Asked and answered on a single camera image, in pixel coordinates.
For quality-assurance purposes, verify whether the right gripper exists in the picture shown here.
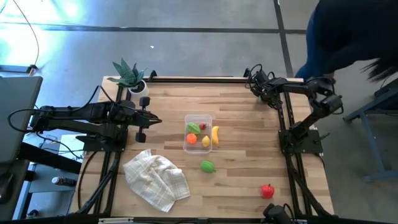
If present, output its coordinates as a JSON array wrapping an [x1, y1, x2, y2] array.
[[252, 79, 282, 110]]

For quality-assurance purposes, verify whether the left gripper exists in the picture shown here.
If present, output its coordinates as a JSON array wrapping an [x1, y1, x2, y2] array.
[[123, 96, 162, 144]]

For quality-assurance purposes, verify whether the pale green toy starfruit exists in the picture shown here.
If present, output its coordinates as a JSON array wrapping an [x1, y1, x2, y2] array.
[[186, 122, 201, 135]]

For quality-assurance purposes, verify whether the clear plastic tupperware container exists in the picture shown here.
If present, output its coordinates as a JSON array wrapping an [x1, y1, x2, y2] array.
[[183, 114, 213, 155]]

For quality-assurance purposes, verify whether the yellow toy banana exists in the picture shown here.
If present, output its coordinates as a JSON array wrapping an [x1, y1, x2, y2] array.
[[211, 125, 220, 146]]

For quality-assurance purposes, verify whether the bright green toy melon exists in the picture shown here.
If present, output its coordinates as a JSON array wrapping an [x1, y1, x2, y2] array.
[[200, 159, 217, 174]]

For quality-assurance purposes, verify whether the red toy bell pepper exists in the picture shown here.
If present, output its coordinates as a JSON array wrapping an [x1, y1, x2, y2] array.
[[260, 183, 275, 199]]

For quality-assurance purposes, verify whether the potted green plant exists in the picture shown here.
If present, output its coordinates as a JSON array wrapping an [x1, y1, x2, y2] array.
[[107, 58, 150, 101]]

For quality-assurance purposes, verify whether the white checked cloth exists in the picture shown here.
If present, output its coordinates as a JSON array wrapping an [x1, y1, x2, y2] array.
[[123, 149, 191, 213]]

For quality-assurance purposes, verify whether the person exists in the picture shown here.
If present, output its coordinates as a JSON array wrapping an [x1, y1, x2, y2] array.
[[294, 0, 398, 83]]

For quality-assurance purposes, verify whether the brown bottle white cap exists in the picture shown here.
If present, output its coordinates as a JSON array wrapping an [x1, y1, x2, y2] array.
[[51, 176, 78, 187]]

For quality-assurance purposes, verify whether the black cylindrical device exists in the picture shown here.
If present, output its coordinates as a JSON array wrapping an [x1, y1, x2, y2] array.
[[262, 203, 295, 224]]

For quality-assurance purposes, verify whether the grey desk top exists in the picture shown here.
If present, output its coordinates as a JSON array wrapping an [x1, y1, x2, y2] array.
[[0, 76, 44, 164]]

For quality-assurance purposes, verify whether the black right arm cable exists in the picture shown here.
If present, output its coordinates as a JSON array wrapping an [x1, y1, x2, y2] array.
[[244, 63, 276, 94]]

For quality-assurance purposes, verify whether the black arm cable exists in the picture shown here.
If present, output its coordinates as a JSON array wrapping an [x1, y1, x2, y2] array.
[[244, 63, 276, 94], [70, 85, 159, 124], [7, 108, 43, 134]]

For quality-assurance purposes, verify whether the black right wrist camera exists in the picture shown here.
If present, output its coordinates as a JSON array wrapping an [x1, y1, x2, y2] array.
[[254, 70, 272, 83]]

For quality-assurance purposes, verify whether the black aluminium table frame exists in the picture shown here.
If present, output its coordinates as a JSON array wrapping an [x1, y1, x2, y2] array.
[[70, 76, 336, 218]]

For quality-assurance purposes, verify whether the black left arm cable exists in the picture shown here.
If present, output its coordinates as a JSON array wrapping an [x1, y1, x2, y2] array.
[[70, 85, 159, 124], [7, 108, 43, 134]]

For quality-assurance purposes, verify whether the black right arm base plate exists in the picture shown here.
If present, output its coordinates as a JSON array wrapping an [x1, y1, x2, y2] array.
[[278, 129, 324, 155]]

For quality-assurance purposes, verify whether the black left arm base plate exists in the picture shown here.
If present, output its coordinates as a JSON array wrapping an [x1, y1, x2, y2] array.
[[76, 124, 128, 153]]

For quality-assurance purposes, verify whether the blue metal table frame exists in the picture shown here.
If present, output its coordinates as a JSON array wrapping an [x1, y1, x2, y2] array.
[[343, 79, 398, 184]]

